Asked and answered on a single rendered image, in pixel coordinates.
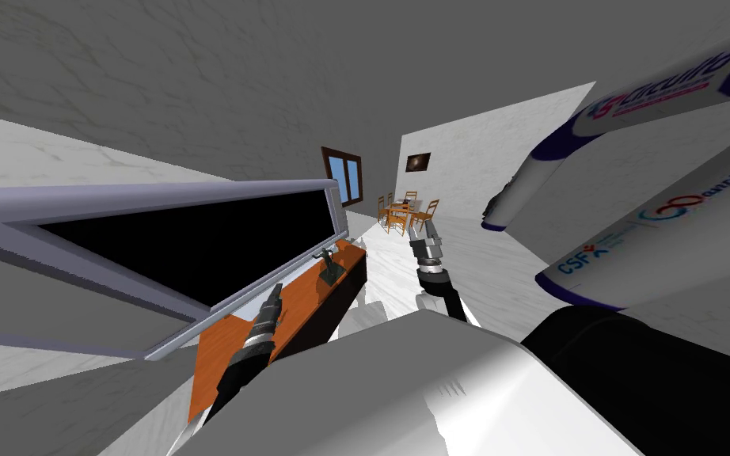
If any orange topped black sideboard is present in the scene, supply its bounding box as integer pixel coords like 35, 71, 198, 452
187, 239, 370, 428

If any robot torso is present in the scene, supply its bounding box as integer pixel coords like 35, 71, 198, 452
173, 309, 646, 456

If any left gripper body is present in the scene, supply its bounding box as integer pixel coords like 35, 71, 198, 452
252, 297, 286, 337

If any dark green statue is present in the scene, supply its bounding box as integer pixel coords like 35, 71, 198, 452
312, 246, 348, 285

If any brown framed window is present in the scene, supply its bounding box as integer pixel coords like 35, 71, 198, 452
320, 146, 365, 209

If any grey framed black television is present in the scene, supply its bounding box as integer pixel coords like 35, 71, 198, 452
0, 179, 351, 363

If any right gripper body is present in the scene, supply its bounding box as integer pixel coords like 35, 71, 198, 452
412, 234, 444, 258

